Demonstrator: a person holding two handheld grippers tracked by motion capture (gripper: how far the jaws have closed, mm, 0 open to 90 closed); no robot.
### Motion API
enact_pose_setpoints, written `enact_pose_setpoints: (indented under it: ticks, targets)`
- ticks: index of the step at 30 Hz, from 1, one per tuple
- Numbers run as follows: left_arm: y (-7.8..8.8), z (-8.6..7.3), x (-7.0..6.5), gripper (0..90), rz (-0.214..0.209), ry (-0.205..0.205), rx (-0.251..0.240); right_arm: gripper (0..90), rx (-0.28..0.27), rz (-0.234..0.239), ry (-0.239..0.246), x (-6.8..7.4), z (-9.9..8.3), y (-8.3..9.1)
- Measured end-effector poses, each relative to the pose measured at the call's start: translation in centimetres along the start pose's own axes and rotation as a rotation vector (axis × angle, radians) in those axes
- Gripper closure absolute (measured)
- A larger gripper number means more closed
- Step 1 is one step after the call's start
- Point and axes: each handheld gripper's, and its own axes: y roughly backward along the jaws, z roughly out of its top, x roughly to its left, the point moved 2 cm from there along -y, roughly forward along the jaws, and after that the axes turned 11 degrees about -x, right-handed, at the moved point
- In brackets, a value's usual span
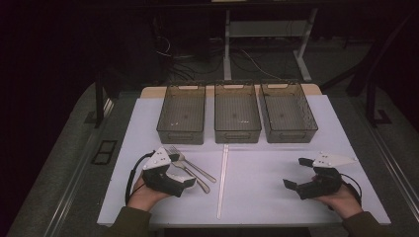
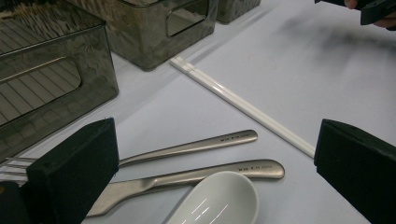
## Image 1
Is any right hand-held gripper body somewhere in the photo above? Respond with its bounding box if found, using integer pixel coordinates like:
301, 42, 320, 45
295, 151, 359, 200

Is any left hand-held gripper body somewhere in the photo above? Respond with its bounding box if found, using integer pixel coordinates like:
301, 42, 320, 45
141, 146, 181, 196

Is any metal fork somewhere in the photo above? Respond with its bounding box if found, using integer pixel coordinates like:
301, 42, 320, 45
167, 145, 217, 184

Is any transparent brown plastic bin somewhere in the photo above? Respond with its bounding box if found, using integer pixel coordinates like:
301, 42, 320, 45
156, 84, 207, 145
259, 82, 319, 144
213, 82, 263, 144

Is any person's right hand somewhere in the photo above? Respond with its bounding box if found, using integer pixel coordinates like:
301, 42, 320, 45
310, 175, 364, 220

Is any person's left hand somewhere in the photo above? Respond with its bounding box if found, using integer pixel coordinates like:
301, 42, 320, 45
126, 176, 171, 212

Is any white table mat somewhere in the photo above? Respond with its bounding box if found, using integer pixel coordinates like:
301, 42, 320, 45
97, 94, 392, 227

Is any black metal stand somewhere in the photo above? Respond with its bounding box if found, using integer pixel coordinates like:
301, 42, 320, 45
365, 77, 393, 128

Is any left hand-held gripper cable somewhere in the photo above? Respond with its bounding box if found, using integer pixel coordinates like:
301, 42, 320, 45
125, 150, 156, 205

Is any hand-held gripper cable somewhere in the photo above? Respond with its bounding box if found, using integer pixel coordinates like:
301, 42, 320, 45
340, 173, 363, 207
125, 150, 156, 205

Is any right hand-held gripper cable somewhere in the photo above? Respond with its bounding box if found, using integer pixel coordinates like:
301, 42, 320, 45
340, 173, 363, 207

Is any bundle of black cables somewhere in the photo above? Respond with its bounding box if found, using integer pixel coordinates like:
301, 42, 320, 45
153, 33, 225, 82

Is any white floor cable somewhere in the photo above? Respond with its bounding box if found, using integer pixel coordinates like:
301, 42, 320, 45
241, 48, 282, 81

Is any white metal desk frame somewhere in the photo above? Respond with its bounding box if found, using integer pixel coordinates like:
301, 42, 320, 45
222, 8, 319, 83

